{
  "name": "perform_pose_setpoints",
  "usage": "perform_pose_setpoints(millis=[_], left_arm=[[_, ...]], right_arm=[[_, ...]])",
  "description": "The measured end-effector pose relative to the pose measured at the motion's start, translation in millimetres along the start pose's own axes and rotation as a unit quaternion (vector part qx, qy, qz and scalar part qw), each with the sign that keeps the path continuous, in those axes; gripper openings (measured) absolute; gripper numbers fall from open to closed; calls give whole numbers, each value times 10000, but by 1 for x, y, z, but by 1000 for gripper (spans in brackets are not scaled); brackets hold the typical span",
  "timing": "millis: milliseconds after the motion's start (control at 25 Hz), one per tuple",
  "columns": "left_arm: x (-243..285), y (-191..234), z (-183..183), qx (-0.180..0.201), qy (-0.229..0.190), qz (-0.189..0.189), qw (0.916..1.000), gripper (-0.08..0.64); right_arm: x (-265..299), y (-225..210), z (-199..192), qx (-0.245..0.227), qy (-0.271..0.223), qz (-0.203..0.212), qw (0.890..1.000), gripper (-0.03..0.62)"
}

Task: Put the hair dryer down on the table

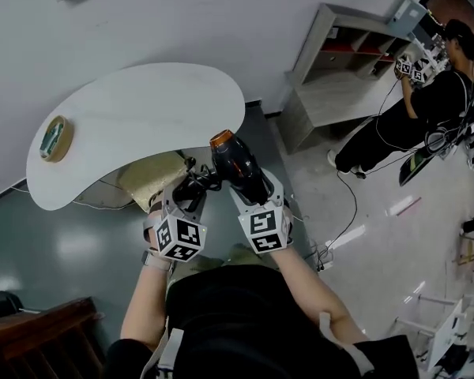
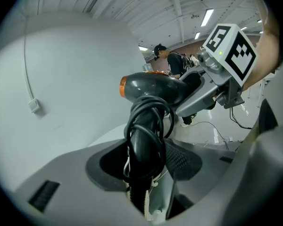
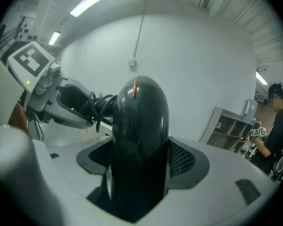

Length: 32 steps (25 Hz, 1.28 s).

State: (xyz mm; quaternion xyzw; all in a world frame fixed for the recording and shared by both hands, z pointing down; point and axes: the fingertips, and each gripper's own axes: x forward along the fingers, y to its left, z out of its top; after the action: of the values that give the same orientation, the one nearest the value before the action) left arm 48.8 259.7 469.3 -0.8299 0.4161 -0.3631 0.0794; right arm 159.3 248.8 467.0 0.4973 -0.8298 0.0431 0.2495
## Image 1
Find white kidney-shaped table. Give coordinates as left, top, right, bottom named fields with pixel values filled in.
left=25, top=62, right=246, bottom=215

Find person's right forearm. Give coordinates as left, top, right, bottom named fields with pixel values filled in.
left=266, top=243, right=371, bottom=347

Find white right harness strap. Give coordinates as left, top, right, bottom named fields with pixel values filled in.
left=318, top=311, right=375, bottom=375

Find brown wooden furniture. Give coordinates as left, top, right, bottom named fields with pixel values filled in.
left=0, top=296, right=106, bottom=379

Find black orange hair dryer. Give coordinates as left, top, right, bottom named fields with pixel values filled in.
left=172, top=129, right=270, bottom=213

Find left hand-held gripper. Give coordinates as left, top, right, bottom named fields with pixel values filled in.
left=153, top=182, right=209, bottom=263

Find white harness strap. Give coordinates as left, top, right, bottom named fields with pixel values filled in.
left=140, top=328, right=187, bottom=379
left=318, top=311, right=375, bottom=375

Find black bag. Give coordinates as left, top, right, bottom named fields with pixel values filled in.
left=0, top=289, right=24, bottom=318

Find grey wooden shelf cabinet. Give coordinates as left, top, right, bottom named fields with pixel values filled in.
left=280, top=2, right=416, bottom=154

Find person's olive trousers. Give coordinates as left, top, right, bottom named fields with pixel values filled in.
left=168, top=242, right=280, bottom=290

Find person's right hand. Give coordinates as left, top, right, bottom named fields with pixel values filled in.
left=282, top=205, right=295, bottom=248

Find round wooden box green contents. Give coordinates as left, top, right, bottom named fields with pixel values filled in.
left=37, top=114, right=74, bottom=164

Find black green board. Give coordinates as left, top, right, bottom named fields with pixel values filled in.
left=397, top=145, right=440, bottom=188

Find person's black shirt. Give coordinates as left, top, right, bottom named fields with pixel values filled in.
left=104, top=265, right=419, bottom=379

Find black floor cable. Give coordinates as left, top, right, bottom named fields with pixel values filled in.
left=324, top=83, right=400, bottom=254

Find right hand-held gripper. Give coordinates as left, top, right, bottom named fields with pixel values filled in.
left=228, top=167, right=293, bottom=256

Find white metal rack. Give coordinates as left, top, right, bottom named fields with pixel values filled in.
left=393, top=268, right=474, bottom=375

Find grey file box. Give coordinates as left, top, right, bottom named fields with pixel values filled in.
left=386, top=0, right=428, bottom=26

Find person's left forearm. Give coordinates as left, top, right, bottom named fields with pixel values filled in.
left=120, top=257, right=173, bottom=351

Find pink floor strip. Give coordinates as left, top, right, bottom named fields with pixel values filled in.
left=386, top=197, right=423, bottom=217

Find white left harness strap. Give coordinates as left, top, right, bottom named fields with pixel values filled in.
left=140, top=328, right=187, bottom=379

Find person's left hand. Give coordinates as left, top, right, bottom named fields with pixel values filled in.
left=142, top=213, right=161, bottom=253

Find beige wrist band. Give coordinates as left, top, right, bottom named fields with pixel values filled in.
left=141, top=250, right=174, bottom=272

